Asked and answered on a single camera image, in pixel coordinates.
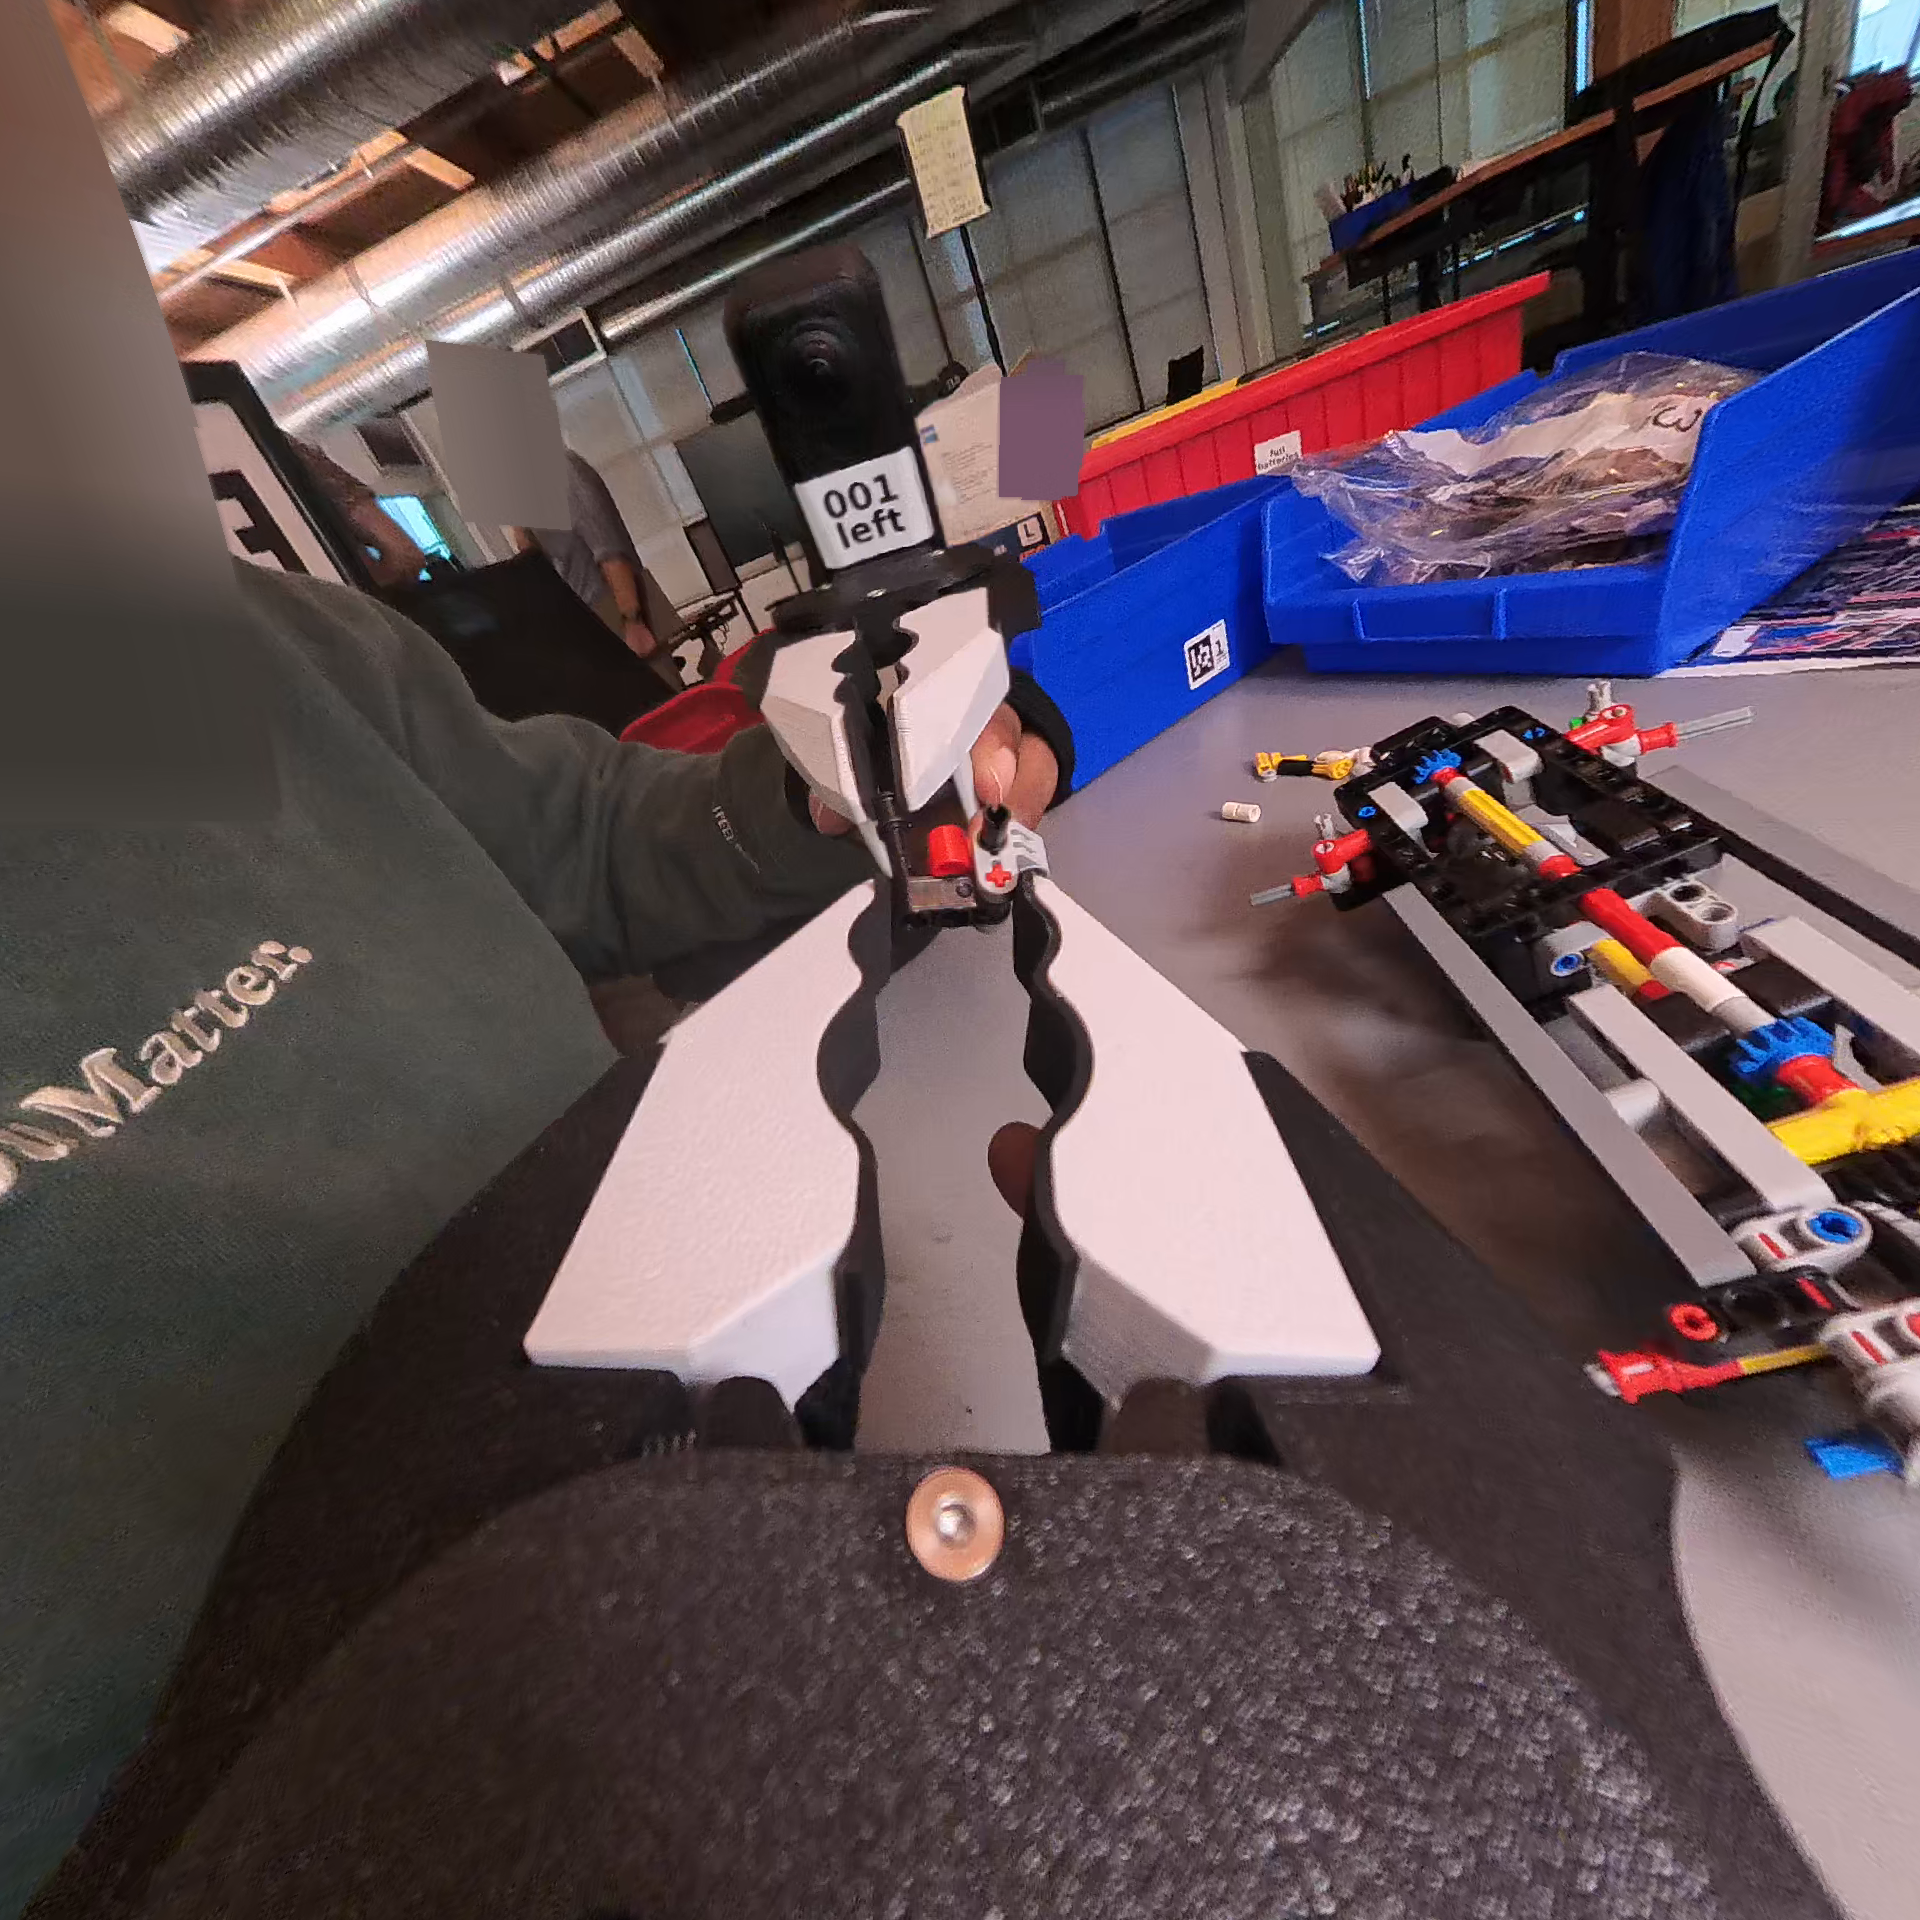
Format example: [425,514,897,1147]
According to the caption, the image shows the silver ventilation duct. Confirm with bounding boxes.
[89,0,1249,436]

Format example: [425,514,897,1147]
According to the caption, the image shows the colourful sticker sheet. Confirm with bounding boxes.
[1696,503,1920,669]

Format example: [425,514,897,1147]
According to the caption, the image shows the person's left forearm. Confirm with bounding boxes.
[451,705,902,999]

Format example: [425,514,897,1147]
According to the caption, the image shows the lego car chassis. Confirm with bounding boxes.
[1249,682,1920,1484]

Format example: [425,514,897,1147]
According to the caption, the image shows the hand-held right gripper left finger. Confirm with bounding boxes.
[521,883,898,1420]

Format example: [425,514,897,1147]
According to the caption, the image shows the person's left hand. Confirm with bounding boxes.
[966,701,1037,825]

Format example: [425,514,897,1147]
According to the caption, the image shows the red storage bin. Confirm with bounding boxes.
[1056,271,1549,539]

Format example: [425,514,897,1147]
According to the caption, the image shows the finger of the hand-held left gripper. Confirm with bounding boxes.
[757,626,893,884]
[893,590,1016,838]

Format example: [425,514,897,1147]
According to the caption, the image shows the hanging paper note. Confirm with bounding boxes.
[897,87,995,242]

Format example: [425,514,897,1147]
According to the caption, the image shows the small red grey lego assembly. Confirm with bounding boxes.
[920,802,1051,902]

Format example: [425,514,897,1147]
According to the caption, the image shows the plastic bag of lego parts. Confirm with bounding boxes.
[1294,353,1765,587]

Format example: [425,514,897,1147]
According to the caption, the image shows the black desk with wooden top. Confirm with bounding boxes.
[1305,15,1801,325]

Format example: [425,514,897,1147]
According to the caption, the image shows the blue storage bin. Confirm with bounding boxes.
[1259,247,1920,677]
[1009,478,1291,789]

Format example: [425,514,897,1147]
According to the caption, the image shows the black white marker board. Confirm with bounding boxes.
[180,358,355,590]

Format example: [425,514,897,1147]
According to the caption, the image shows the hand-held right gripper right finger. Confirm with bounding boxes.
[1016,873,1382,1420]

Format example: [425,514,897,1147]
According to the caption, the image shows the person's green sweatshirt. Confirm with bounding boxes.
[0,563,662,1893]

